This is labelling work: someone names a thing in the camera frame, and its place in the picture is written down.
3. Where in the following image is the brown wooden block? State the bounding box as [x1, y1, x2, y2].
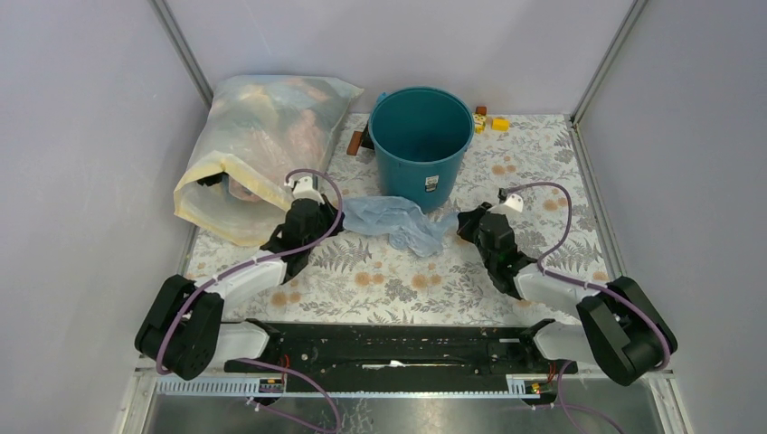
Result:
[346, 127, 374, 156]

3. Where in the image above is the large translucent stuffed bag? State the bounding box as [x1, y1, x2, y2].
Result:
[173, 75, 364, 247]

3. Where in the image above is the white slotted cable duct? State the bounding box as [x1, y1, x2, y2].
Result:
[154, 374, 542, 401]

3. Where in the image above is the yellow toy block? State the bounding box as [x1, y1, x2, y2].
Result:
[490, 118, 511, 131]

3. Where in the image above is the light blue plastic trash bag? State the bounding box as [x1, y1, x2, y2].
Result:
[343, 196, 459, 258]

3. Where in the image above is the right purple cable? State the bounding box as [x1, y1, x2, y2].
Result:
[499, 181, 672, 373]

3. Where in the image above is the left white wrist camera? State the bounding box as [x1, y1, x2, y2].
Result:
[286, 174, 325, 203]

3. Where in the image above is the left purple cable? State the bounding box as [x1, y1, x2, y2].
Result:
[154, 168, 346, 377]

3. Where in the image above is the floral patterned table mat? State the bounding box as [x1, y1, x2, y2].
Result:
[185, 113, 612, 327]

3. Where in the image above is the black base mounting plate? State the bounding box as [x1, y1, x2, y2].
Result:
[260, 322, 578, 395]

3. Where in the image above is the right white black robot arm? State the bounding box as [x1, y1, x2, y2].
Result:
[457, 203, 678, 386]

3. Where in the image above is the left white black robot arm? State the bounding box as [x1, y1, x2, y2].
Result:
[134, 195, 344, 380]

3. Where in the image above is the purple cable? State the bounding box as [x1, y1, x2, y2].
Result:
[499, 181, 672, 373]
[154, 168, 346, 377]

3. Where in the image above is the teal plastic trash bin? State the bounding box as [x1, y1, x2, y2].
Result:
[367, 87, 475, 213]

